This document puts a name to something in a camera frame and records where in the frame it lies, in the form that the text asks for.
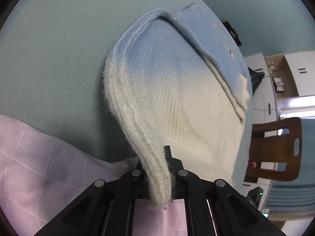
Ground blue and cream knit sweater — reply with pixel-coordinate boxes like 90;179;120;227
103;3;250;207

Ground brown wooden chair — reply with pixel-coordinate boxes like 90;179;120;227
246;117;302;182

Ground pink checked floral quilt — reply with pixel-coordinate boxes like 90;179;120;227
0;113;187;236

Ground black plastic bag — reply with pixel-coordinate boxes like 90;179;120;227
248;67;265;95

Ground white wardrobe cabinet unit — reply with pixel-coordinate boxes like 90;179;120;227
245;50;314;187

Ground black and white box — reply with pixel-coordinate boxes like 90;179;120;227
221;20;242;47

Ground teal blue bed sheet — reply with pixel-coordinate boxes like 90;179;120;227
1;0;251;189

